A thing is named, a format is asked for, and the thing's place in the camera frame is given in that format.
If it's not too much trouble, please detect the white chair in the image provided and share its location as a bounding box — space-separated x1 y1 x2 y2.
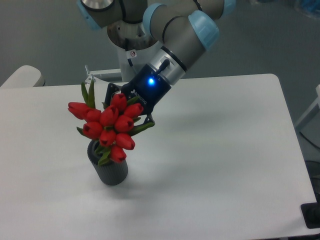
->
0 65 46 89

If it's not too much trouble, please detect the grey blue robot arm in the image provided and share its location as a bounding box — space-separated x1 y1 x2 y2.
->
77 0 236 131

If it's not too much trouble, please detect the white furniture at right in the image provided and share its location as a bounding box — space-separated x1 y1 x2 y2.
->
294 85 320 132

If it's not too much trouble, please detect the dark grey ribbed vase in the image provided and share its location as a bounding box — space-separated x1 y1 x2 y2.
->
87 140 128 186

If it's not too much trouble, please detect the black device at table edge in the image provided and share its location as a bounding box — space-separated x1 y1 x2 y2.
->
300 202 320 229

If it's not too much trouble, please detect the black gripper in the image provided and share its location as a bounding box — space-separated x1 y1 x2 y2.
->
103 62 172 128

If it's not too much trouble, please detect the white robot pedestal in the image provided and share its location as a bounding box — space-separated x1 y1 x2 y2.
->
84 19 166 85

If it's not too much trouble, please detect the red tulip bouquet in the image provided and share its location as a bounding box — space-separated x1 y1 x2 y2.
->
68 81 148 166

